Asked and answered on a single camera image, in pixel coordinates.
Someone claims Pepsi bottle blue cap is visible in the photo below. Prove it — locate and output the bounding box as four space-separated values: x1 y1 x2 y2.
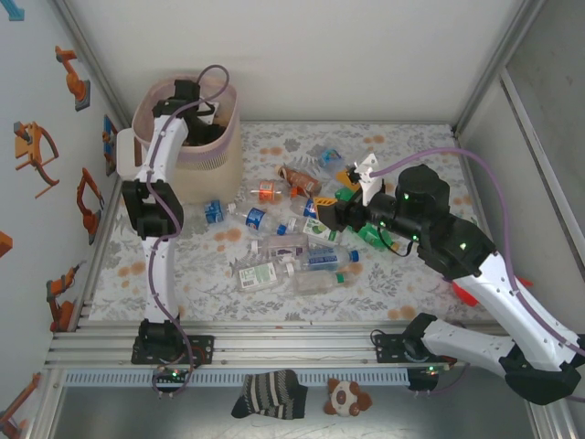
290 197 324 220
237 206 289 237

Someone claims green bottle yellow cap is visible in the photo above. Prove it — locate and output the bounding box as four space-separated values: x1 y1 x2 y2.
356 223 401 253
333 185 367 207

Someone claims clear bottle cyan label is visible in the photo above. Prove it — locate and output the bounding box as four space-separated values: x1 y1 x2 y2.
317 144 353 177

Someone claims clear bottle lime label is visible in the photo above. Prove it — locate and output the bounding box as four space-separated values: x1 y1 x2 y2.
286 216 344 243

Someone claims brown tea bottle white cap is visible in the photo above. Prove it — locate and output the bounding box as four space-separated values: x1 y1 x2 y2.
276 163 324 193

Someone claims water bottle blue label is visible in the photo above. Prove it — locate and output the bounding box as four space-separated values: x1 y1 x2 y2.
296 246 362 272

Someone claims clear bottle orange label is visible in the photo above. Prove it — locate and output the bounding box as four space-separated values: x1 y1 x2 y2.
249 178 298 205

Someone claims clear bottle purple label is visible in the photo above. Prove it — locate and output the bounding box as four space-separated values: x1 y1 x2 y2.
249 232 312 262

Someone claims clear bottle green cap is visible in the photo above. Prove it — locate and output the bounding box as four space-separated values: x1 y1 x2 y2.
292 269 357 296

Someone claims clear bottle green white label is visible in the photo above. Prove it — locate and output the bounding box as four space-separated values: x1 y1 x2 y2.
235 260 297 293

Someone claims crushed bottle blue label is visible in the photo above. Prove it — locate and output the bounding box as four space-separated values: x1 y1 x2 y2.
203 199 239 225

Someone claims beige bin with pink liner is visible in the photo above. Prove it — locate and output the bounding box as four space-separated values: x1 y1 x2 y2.
131 68 243 206

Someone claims white box with brown slot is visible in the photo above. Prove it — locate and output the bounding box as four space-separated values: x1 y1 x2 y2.
115 127 152 179

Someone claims red plastic toy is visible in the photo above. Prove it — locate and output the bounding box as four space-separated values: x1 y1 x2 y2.
452 273 536 307

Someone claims floral tablecloth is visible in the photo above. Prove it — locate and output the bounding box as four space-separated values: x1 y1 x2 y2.
89 121 497 324

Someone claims brown white plush toy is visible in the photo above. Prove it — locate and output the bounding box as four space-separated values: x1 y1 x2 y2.
323 377 374 418

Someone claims striped black beige sock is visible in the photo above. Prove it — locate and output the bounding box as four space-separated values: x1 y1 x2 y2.
230 369 310 421

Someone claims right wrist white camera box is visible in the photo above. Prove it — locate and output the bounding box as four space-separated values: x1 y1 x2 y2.
349 153 385 207

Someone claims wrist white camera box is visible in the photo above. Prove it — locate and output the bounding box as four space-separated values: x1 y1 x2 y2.
349 153 385 207
196 102 220 124

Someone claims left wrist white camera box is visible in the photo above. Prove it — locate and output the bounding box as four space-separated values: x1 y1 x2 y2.
196 102 220 124

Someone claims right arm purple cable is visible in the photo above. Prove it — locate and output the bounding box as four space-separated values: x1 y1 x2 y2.
372 146 585 397

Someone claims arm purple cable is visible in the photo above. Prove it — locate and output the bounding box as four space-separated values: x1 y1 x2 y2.
372 146 585 397
145 65 229 400

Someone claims blue orange wall sticker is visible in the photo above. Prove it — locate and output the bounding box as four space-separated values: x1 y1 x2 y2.
101 113 121 177

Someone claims aluminium frame post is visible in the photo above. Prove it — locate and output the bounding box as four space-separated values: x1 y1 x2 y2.
450 0 549 136
52 0 133 134

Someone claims aluminium extrusion rail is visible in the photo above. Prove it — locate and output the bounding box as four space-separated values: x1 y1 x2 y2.
43 321 552 367

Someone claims orange frame wall sticker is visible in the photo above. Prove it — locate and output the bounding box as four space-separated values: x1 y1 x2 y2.
12 121 61 199

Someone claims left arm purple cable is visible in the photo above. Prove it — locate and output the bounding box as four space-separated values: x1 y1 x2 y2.
145 65 229 400

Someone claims white slotted cable duct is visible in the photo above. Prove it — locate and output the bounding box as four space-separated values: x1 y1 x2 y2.
63 369 410 386

